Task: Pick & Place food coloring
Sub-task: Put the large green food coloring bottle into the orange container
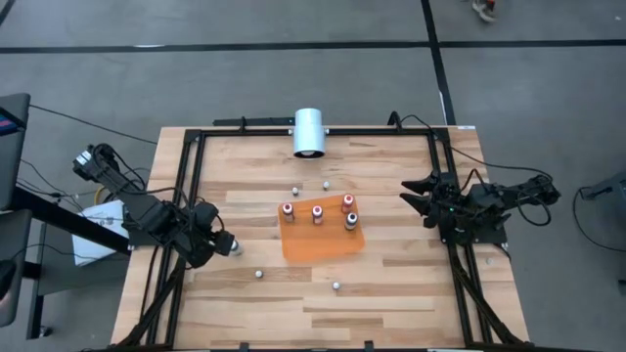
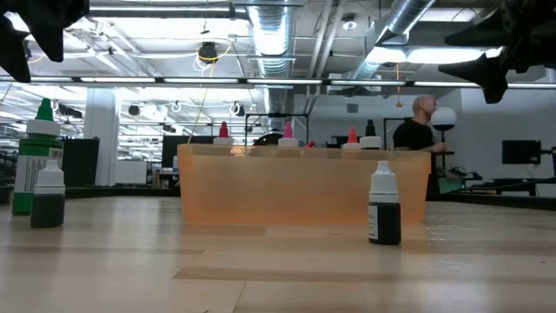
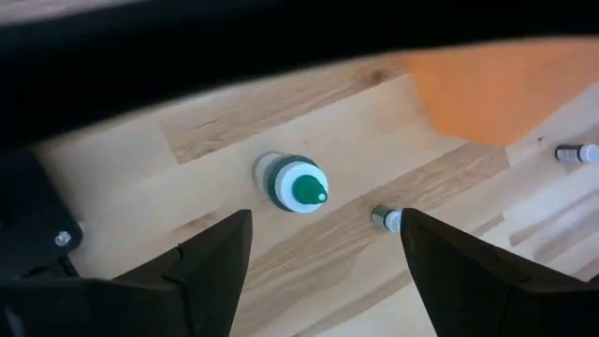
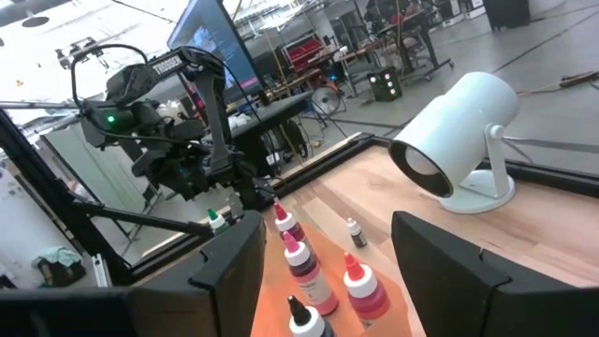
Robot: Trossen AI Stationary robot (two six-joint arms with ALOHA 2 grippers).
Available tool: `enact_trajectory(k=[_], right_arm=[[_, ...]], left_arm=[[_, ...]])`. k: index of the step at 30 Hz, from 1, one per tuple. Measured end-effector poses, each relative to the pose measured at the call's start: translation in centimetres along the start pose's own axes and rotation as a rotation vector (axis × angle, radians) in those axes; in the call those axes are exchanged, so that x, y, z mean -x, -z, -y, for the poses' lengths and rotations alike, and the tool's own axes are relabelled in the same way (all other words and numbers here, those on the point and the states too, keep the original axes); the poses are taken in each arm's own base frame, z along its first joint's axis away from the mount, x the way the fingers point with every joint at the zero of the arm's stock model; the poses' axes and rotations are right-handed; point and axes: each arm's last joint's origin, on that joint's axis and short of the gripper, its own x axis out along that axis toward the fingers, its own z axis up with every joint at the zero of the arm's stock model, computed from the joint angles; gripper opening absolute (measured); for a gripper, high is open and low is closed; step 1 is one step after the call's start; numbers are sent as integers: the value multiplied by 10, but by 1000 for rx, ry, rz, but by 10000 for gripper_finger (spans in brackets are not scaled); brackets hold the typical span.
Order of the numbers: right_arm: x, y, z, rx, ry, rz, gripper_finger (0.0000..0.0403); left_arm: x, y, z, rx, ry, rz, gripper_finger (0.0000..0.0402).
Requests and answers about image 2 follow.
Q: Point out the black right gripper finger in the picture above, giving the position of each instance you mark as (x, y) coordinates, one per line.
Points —
(488, 71)
(486, 32)

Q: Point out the orange-capped food coloring bottle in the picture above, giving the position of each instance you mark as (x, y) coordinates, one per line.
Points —
(352, 137)

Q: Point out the green-capped food coloring bottle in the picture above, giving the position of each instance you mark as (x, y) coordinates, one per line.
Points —
(37, 150)

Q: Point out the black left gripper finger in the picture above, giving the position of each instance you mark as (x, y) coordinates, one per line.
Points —
(52, 21)
(13, 48)

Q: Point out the black round ceiling device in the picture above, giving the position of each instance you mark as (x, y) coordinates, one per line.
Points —
(207, 52)

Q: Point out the black desk monitor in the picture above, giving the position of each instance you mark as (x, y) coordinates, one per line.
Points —
(174, 152)

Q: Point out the pink-capped food coloring bottle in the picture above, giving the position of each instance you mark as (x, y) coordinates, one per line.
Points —
(288, 130)

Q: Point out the white globe lamp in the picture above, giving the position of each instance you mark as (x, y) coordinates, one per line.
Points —
(443, 118)

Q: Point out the person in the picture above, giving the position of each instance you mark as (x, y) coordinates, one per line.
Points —
(412, 135)

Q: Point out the silver slanted ventilation duct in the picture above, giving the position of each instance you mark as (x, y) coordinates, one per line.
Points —
(404, 13)

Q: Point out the black wall monitor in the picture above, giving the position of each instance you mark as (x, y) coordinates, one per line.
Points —
(521, 152)

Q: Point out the red-capped food coloring bottle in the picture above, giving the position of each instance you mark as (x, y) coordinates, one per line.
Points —
(223, 130)

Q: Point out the silver ribbed ventilation duct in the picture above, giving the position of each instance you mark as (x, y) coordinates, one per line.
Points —
(271, 35)

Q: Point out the orange translucent plastic tray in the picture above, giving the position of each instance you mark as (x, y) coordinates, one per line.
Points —
(282, 187)

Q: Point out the black cabinet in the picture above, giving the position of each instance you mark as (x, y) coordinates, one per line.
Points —
(80, 163)

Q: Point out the white building column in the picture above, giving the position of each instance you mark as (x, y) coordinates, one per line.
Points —
(102, 139)

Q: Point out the long ceiling light strip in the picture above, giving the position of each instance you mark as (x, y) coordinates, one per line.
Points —
(200, 80)

